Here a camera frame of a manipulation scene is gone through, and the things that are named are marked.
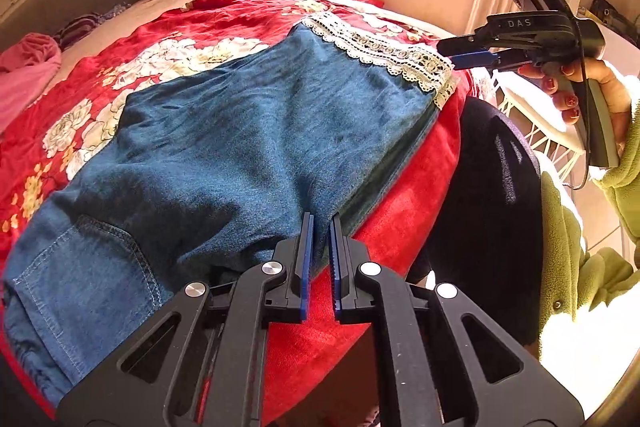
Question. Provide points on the person's right forearm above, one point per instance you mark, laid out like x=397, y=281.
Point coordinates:
x=627, y=192

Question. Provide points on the blue denim pants lace trim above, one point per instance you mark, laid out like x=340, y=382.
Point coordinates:
x=225, y=132

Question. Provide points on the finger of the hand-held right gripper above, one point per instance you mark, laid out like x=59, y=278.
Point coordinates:
x=465, y=42
x=470, y=59

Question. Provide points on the person's black-clad leg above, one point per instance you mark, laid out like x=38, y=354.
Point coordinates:
x=490, y=217

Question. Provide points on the person's right hand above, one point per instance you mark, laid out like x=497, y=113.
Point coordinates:
x=565, y=99

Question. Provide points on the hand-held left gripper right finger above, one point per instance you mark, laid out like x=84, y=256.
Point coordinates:
x=336, y=277

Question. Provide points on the purple patterned cloth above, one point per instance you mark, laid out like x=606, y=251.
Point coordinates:
x=114, y=13

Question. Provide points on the red floral blanket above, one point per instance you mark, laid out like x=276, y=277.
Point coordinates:
x=390, y=227

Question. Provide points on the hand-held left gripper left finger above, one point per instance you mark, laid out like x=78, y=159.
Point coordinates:
x=306, y=267

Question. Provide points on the beige bed sheet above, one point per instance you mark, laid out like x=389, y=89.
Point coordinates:
x=145, y=9

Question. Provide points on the striped garment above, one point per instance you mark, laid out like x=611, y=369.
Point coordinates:
x=77, y=29

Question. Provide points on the pink cloth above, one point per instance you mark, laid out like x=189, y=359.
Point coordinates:
x=25, y=77

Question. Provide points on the person's green fleece jacket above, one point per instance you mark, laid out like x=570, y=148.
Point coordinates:
x=565, y=257

